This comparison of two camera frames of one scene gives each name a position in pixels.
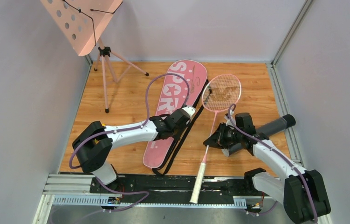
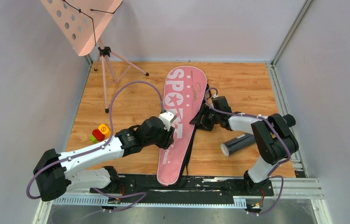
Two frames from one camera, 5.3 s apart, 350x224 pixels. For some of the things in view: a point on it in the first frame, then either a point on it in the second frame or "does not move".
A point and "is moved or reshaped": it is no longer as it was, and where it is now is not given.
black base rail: [169, 189] does not move
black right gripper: [216, 140] → [203, 125]
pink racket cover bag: [185, 82] is moved or reshaped
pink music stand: [83, 23] does not move
